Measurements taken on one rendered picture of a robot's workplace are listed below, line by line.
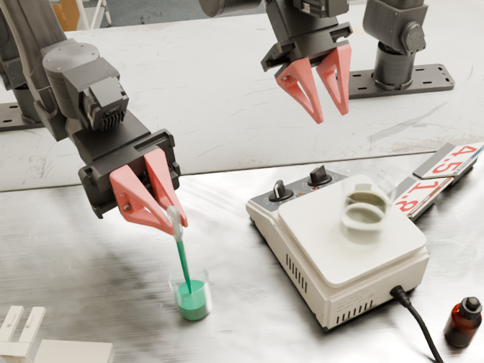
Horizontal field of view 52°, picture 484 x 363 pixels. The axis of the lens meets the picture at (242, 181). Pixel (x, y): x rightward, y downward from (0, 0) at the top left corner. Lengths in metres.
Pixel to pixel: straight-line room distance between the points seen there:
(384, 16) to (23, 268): 0.61
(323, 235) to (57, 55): 0.33
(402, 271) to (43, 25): 0.47
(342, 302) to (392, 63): 0.45
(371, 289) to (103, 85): 0.33
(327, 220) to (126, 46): 0.66
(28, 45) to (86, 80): 0.14
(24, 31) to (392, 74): 0.55
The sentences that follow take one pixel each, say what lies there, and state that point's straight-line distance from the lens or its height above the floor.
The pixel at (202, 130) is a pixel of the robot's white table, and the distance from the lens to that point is 0.82.
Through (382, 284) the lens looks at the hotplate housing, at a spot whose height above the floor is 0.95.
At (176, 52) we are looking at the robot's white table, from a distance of 1.03.
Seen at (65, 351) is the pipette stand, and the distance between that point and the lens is 0.60.
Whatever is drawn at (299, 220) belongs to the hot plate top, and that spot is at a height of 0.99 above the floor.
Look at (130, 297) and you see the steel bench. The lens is 0.62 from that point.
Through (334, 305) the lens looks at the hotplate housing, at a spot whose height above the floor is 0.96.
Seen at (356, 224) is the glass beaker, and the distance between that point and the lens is 0.50.
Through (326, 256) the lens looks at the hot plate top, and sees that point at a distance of 0.52.
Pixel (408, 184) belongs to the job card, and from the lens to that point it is 0.72.
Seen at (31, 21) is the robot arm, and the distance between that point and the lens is 0.61.
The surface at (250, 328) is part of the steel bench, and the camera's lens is 0.58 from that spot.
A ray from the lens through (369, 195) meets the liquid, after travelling 0.53.
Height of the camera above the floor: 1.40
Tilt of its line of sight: 45 degrees down
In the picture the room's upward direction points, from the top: 5 degrees counter-clockwise
